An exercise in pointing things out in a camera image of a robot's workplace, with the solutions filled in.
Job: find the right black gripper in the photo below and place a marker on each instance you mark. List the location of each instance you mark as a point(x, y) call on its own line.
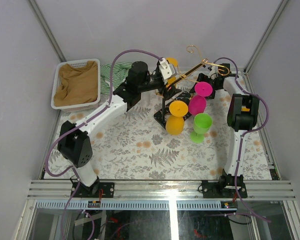
point(202, 78)

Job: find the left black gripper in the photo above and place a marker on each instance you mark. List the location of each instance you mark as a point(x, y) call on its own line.
point(162, 88)

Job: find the pink plastic wine glass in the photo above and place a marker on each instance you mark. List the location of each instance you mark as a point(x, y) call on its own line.
point(198, 103)

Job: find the gold wine glass rack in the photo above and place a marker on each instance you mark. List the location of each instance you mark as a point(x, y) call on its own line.
point(183, 88)

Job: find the orange wine glass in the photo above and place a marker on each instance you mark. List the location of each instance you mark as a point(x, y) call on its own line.
point(244, 109)
point(173, 63)
point(175, 122)

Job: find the green plastic wine glass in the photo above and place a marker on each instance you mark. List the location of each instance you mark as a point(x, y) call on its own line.
point(202, 123)

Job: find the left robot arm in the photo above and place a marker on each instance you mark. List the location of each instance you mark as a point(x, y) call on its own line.
point(75, 144)

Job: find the green striped cloth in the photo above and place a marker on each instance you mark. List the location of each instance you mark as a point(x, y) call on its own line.
point(119, 74)

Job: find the floral table mat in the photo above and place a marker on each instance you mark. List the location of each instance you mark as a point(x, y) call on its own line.
point(135, 146)

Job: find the white plastic basket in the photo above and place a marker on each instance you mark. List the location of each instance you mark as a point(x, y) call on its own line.
point(57, 83)

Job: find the brown cloth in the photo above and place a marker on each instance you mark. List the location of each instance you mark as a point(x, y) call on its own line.
point(78, 85)

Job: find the aluminium front rail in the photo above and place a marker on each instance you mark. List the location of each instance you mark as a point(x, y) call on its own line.
point(256, 190)

